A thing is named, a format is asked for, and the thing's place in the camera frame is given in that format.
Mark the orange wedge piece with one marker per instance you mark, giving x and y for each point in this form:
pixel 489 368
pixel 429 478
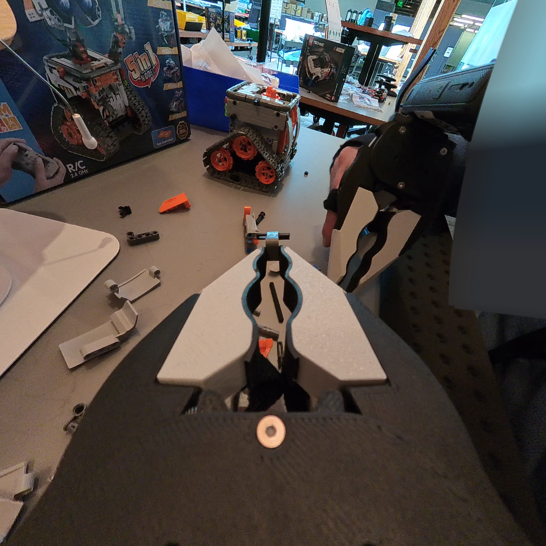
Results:
pixel 175 204
pixel 265 347

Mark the dark grey short beam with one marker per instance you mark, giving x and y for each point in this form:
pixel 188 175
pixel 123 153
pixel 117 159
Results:
pixel 143 238

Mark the black model kit box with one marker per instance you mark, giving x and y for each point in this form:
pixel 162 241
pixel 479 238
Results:
pixel 324 68

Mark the black support pole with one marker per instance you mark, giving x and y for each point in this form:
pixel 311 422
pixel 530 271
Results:
pixel 263 30

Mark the wooden background table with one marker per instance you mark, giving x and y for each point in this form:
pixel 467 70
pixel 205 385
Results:
pixel 341 111

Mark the grey block piece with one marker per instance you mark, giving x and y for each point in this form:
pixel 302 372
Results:
pixel 98 341

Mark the person's right hand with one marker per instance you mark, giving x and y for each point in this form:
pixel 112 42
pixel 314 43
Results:
pixel 343 162

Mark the white plastic bags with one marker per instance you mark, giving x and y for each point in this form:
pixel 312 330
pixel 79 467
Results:
pixel 213 55

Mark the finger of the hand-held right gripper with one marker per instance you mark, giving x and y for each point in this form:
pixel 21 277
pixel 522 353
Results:
pixel 352 222
pixel 399 232

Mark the small black connector piece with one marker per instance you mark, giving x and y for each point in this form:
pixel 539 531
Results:
pixel 124 211

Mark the grey curved panel piece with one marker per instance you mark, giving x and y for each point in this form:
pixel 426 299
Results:
pixel 17 482
pixel 136 288

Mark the blue plastic bin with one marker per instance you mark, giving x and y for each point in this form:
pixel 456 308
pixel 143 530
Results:
pixel 204 102

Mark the yellow storage bin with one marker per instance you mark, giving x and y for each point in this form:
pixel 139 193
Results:
pixel 190 21

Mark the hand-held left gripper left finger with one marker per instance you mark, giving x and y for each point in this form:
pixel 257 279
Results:
pixel 204 341

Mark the dark high table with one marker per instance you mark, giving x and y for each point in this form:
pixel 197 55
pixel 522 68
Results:
pixel 375 38

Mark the wooden support post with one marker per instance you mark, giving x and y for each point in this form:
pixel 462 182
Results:
pixel 431 38

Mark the white book stand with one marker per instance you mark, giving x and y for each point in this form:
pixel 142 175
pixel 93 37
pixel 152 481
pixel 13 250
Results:
pixel 42 277

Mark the blue toy cardboard box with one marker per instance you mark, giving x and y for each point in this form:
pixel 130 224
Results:
pixel 106 42

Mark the tracked toy robot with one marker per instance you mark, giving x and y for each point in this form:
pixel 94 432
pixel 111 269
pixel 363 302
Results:
pixel 256 128

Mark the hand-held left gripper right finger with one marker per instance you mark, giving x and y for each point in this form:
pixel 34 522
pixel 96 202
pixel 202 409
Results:
pixel 337 341

